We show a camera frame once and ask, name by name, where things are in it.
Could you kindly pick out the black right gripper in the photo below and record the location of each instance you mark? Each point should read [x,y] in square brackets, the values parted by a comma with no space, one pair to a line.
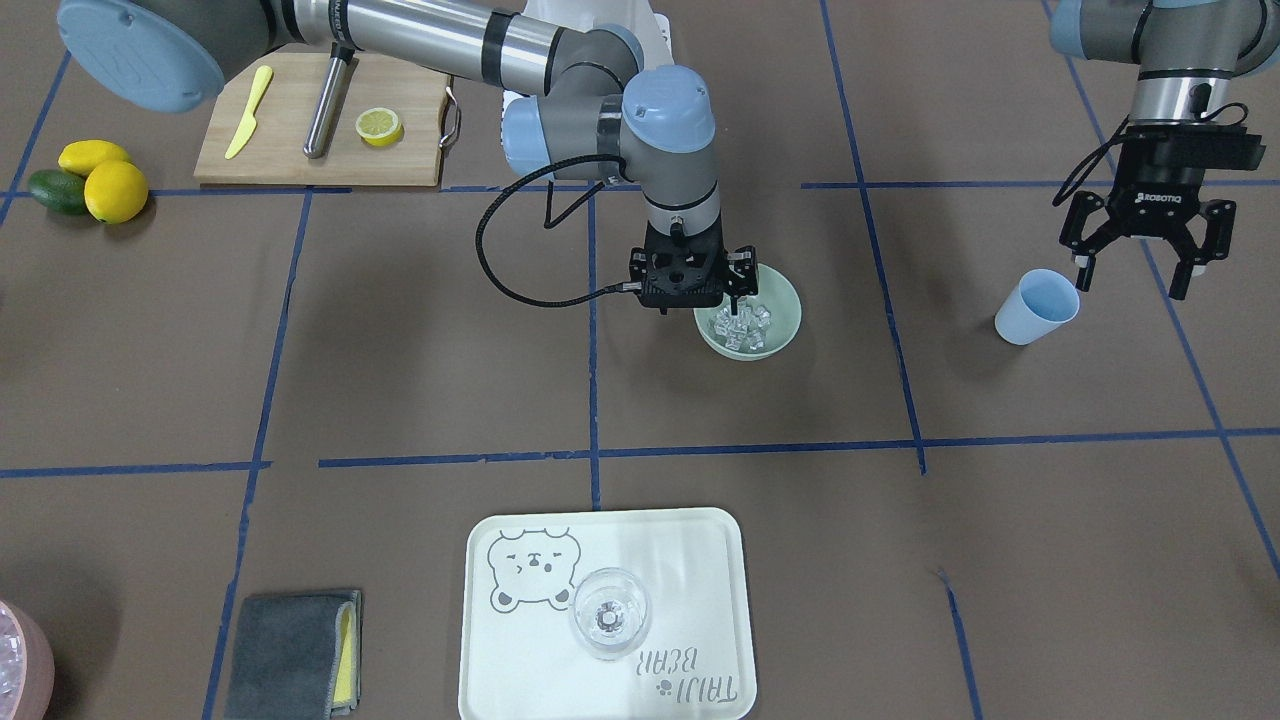
[742,272]

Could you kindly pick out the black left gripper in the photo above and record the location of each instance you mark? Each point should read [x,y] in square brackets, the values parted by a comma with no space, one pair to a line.
[1150,195]

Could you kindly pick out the light green bowl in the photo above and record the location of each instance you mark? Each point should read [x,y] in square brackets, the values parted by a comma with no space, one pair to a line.
[780,296]

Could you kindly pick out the light blue plastic cup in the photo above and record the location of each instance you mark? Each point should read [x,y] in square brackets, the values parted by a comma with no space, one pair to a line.
[1040,303]

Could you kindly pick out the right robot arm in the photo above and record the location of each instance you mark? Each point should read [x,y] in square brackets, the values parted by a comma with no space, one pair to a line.
[172,55]

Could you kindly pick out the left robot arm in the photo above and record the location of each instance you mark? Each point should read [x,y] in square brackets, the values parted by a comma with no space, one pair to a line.
[1187,53]

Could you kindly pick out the pink bowl of ice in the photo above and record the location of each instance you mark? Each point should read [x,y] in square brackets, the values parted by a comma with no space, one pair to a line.
[27,666]

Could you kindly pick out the clear wine glass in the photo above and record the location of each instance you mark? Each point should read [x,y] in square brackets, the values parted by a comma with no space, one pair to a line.
[612,613]

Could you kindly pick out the wooden cutting board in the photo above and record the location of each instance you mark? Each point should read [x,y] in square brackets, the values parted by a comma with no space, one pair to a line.
[275,153]

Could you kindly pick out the lemon half slice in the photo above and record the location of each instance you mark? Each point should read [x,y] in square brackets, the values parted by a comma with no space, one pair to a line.
[379,127]

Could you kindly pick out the cream bear tray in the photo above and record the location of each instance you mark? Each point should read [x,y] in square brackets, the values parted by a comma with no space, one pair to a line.
[521,660]

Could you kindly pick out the yellow plastic knife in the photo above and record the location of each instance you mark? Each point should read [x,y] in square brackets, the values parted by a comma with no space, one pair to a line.
[248,122]

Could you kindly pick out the yellow lemon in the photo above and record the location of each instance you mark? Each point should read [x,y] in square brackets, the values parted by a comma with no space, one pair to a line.
[115,192]
[83,156]

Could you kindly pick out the green lime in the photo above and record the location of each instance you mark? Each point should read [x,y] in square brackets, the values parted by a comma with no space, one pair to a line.
[59,191]

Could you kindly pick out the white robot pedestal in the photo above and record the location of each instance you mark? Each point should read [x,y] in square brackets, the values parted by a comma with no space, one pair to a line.
[650,20]

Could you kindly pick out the metal handled knife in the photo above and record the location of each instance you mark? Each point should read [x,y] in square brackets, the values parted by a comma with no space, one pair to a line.
[329,102]

